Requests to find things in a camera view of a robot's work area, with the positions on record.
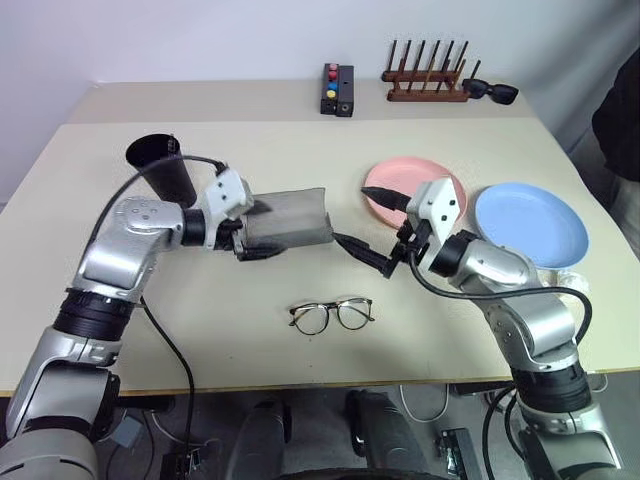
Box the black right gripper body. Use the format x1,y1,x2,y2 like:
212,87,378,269
393,219,434,267

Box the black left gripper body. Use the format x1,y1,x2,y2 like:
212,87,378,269
217,218,251,263

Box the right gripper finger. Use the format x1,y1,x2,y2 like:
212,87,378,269
360,185,412,213
333,231,397,278

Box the grey glasses case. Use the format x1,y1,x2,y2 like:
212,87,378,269
242,185,336,252

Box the black plastic cup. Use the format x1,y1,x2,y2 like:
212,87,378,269
124,132,199,208

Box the pink plate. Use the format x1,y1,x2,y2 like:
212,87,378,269
363,156,470,232

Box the thin-rimmed tortoiseshell eyeglasses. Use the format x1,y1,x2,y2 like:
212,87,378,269
287,296,376,337

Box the black box with coloured buttons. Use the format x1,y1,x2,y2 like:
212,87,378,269
319,62,342,116

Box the brown wooden plate rack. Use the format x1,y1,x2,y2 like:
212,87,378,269
381,38,483,105

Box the blue plate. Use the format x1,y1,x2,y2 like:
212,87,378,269
473,182,592,272

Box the black sunglasses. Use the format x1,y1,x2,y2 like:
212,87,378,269
461,77,521,107

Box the dark grey rounded robot leg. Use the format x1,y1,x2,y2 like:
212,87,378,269
346,388,437,480
223,397,297,480

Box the black electronics board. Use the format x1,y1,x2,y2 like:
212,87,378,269
158,438,205,480
433,427,484,480

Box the small grey box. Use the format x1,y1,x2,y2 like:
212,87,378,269
112,417,144,450

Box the person in dark clothing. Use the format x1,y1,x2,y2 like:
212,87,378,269
590,48,640,212

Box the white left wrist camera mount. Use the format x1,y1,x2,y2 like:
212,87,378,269
201,167,254,249

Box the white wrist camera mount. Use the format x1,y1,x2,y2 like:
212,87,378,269
201,167,254,249
405,177,464,247

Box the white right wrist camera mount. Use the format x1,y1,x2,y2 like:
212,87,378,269
405,177,464,247

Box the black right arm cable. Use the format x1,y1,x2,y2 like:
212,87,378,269
408,248,595,347

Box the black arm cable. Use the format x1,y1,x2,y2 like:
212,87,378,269
91,155,227,454
408,248,595,347

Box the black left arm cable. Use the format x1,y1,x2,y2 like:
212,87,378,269
91,155,227,454

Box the white cable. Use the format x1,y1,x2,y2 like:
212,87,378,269
398,383,450,424

